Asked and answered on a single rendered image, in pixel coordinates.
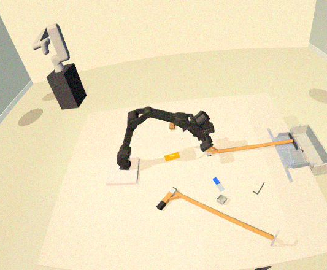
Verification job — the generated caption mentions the long-handled scraper with black blade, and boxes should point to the long-handled scraper with black blade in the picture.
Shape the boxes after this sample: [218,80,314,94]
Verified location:
[206,133,298,156]

